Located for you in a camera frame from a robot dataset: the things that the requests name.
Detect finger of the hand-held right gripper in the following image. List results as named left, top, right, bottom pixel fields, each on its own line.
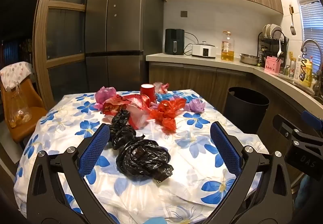
left=300, top=110, right=323, bottom=130
left=273, top=114, right=303, bottom=145

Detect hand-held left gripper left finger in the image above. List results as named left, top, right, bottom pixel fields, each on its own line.
left=26, top=123, right=111, bottom=224

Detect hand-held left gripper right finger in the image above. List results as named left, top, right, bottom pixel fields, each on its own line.
left=204, top=121, right=297, bottom=224

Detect black trash bin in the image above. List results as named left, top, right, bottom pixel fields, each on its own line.
left=224, top=87, right=270, bottom=139

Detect small black plastic bag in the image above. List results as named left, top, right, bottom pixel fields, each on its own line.
left=107, top=109, right=138, bottom=150

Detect red printed plastic bag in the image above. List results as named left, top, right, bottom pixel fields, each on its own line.
left=102, top=95, right=150, bottom=116

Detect large black plastic bag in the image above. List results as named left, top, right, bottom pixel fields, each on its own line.
left=116, top=134, right=174, bottom=184

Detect purple plastic bag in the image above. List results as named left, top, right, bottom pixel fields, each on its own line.
left=185, top=99, right=206, bottom=113

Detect white and red plastic bag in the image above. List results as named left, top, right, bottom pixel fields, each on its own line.
left=127, top=105, right=154, bottom=130

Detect orange-red plastic bag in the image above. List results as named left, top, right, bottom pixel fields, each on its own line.
left=149, top=99, right=187, bottom=136

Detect red paper cup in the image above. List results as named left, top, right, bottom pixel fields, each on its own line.
left=140, top=84, right=157, bottom=108

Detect blue plastic bag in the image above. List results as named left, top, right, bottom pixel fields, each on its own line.
left=155, top=91, right=195, bottom=109

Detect pale pink plastic bag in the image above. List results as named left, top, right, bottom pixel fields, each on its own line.
left=154, top=82, right=170, bottom=94

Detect yellow detergent bottle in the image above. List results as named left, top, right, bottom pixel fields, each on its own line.
left=301, top=59, right=313, bottom=87

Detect white pump bottle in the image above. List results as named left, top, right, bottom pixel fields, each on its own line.
left=294, top=55, right=303, bottom=80

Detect pink plastic basket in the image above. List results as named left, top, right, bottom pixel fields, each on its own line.
left=264, top=56, right=283, bottom=75

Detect steel bowl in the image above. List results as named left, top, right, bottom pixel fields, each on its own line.
left=239, top=53, right=261, bottom=65

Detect wooden base cabinets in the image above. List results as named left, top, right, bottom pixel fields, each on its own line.
left=148, top=62, right=311, bottom=189

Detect steel kitchen faucet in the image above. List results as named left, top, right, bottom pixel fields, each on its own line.
left=301, top=39, right=323, bottom=93

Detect blue floral tablecloth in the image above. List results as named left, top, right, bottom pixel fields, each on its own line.
left=13, top=89, right=269, bottom=224

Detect black dish rack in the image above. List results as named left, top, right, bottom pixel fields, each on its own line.
left=257, top=23, right=289, bottom=66

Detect clear plastic bag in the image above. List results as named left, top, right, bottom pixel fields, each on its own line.
left=9, top=82, right=32, bottom=128

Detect orange chair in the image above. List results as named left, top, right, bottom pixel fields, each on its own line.
left=0, top=66, right=47, bottom=144

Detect hanging metal spatula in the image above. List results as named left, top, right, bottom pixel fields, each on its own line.
left=289, top=4, right=296, bottom=36

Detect cooking oil bottle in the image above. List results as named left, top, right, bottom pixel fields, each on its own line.
left=221, top=31, right=235, bottom=61

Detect beige kitchen counter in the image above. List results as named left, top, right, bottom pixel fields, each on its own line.
left=146, top=53, right=323, bottom=103

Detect window blinds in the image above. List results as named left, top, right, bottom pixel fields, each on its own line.
left=286, top=0, right=323, bottom=68

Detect white slow cooker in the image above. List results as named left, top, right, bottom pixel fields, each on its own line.
left=191, top=41, right=217, bottom=59

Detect dotted white cloth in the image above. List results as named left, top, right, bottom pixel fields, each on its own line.
left=0, top=62, right=32, bottom=90

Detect black air fryer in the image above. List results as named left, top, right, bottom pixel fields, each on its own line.
left=165, top=28, right=185, bottom=55

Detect grey refrigerator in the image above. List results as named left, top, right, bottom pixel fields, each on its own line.
left=84, top=0, right=164, bottom=93

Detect wooden framed glass door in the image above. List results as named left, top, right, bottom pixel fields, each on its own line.
left=33, top=0, right=106, bottom=111

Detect black coiled sprayer hose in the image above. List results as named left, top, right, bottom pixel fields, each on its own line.
left=300, top=47, right=309, bottom=82

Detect black power cable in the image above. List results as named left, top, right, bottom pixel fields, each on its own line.
left=184, top=32, right=200, bottom=56

